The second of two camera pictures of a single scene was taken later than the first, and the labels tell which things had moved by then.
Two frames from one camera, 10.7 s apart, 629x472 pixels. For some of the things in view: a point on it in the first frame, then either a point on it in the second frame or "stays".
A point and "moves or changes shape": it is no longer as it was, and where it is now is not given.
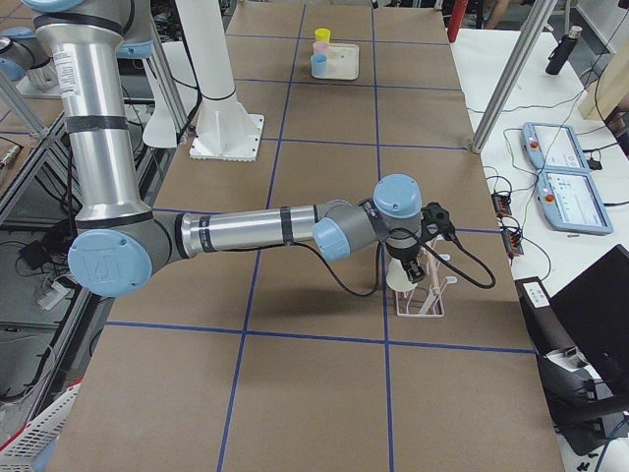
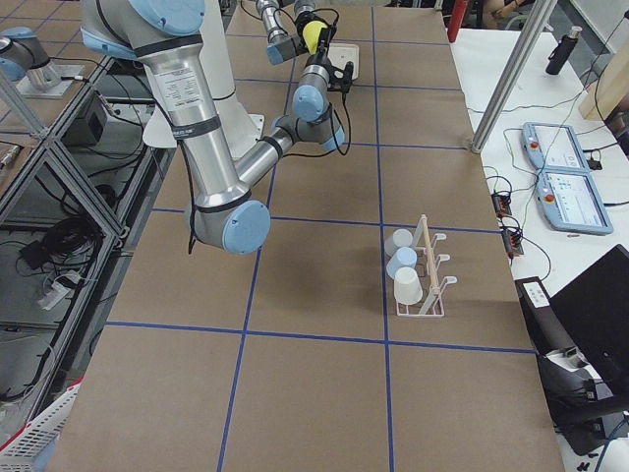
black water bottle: [562, 49] stays
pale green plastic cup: [397, 278] moves or changes shape
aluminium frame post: [535, 15] stays
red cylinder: [458, 11] stays
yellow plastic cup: [322, 34] moves or changes shape
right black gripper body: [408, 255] → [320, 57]
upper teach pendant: [552, 147] stays
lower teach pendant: [571, 203] stays
